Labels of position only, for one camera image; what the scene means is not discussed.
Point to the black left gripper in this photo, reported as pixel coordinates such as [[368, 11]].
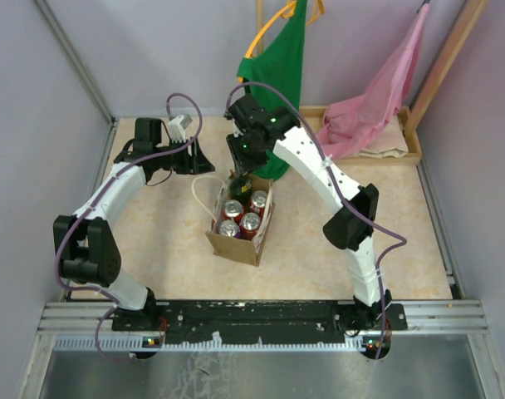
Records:
[[196, 164]]

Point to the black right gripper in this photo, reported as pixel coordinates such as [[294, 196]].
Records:
[[242, 164]]

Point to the green glass bottle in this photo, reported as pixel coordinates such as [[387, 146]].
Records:
[[240, 189]]

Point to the red cola can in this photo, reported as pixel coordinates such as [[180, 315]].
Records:
[[233, 210], [258, 202]]

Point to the purple soda can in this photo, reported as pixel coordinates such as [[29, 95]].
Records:
[[229, 228]]

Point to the orange-red soda can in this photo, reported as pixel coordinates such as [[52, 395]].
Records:
[[249, 225]]

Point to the burlap canvas bag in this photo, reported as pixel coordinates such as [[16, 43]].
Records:
[[239, 222]]

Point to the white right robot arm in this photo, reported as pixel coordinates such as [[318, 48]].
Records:
[[353, 208]]

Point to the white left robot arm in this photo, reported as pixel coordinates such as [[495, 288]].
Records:
[[87, 256]]

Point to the green t-shirt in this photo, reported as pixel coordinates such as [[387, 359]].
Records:
[[279, 66]]

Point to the pink shirt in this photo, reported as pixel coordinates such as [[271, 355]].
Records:
[[355, 120]]

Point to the yellow clothes hanger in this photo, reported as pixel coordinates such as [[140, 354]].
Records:
[[268, 30]]

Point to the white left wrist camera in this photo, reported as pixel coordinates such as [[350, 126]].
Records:
[[177, 128]]

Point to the wooden tray frame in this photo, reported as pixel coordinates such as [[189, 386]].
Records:
[[390, 147]]

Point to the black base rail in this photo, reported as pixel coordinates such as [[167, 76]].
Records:
[[250, 322]]

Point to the wooden rack post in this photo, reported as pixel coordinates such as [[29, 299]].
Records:
[[464, 24]]

